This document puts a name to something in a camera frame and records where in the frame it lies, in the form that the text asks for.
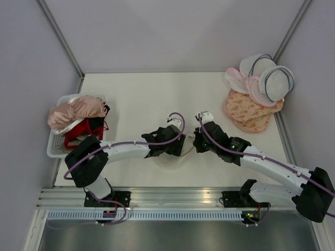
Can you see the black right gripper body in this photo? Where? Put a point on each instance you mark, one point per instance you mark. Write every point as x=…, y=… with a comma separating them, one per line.
x=201, y=144

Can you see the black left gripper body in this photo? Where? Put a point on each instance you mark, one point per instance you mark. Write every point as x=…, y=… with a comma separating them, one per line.
x=174, y=149

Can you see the round beige mesh laundry bag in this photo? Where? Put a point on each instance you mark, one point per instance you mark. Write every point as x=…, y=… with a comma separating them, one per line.
x=170, y=162

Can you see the pink satin bra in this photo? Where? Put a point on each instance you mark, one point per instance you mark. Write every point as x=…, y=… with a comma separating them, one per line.
x=80, y=108

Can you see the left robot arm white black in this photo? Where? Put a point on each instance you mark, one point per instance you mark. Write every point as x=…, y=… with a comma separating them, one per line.
x=86, y=162

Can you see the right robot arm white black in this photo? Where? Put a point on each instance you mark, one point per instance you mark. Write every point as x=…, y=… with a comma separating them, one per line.
x=310, y=192

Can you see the orange floral bag lower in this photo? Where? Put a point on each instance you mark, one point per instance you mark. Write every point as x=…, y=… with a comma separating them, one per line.
x=255, y=125

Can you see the black bra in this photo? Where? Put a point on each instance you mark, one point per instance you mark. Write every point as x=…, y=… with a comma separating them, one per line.
x=103, y=113

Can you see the white pink-trim mesh bag left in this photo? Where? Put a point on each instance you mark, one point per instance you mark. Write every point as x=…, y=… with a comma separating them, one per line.
x=236, y=80

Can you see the white pink-trim mesh bag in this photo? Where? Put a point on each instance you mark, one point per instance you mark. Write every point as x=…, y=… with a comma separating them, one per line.
x=236, y=80
x=252, y=84

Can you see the white pink-trim mesh bag right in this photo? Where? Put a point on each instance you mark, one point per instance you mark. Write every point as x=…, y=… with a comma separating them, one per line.
x=252, y=84

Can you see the red bra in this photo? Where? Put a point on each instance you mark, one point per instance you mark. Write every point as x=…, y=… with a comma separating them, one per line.
x=89, y=126

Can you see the white blue-trim mesh bag rear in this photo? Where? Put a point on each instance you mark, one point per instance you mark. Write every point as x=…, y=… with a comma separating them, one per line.
x=256, y=64

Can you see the white blue-trim mesh bag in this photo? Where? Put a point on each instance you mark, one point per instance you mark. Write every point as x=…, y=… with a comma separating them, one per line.
x=256, y=64
x=276, y=82

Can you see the white blue-trim mesh bag front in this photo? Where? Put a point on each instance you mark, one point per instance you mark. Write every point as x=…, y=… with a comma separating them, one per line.
x=276, y=82

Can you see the white plastic basket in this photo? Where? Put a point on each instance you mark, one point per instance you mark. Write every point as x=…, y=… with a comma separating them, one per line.
x=57, y=136

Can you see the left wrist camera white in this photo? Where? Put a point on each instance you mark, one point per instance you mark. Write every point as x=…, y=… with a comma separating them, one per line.
x=175, y=122

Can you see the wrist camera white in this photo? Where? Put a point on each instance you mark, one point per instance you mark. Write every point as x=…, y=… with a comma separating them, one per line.
x=204, y=117
x=175, y=122

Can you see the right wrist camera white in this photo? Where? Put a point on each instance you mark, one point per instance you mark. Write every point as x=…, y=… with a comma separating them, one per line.
x=204, y=117

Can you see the right side aluminium rail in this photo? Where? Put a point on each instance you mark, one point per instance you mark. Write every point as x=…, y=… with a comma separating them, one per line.
x=286, y=139

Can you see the white slotted cable duct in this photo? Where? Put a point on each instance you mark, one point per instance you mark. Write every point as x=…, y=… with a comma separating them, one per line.
x=137, y=215

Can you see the aluminium table edge rail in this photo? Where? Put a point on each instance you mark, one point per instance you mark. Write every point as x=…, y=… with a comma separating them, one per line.
x=165, y=197

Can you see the left aluminium frame post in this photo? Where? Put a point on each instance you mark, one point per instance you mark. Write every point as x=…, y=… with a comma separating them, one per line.
x=59, y=36

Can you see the aluminium frame post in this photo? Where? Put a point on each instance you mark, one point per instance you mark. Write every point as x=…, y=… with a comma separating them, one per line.
x=292, y=28
x=59, y=36

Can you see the right aluminium frame post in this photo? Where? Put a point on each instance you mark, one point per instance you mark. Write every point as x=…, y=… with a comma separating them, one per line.
x=292, y=28

